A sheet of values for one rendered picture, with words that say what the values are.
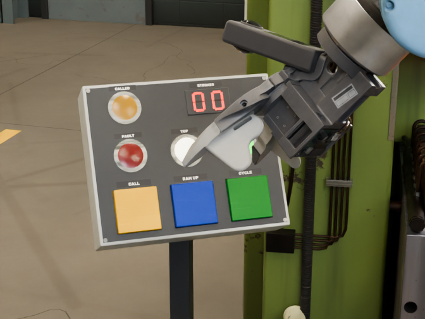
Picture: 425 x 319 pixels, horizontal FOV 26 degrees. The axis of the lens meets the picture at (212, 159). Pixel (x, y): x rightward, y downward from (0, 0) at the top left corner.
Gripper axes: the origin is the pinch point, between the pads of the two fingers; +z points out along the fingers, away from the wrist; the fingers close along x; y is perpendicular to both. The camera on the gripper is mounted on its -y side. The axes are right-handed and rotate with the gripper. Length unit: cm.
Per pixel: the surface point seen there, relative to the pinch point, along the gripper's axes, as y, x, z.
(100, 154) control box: -30, 35, 34
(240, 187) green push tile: -14, 51, 24
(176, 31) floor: -335, 561, 232
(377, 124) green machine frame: -15, 86, 8
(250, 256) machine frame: -24, 126, 71
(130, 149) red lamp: -28, 38, 31
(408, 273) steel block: 13, 77, 20
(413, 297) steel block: 16, 79, 22
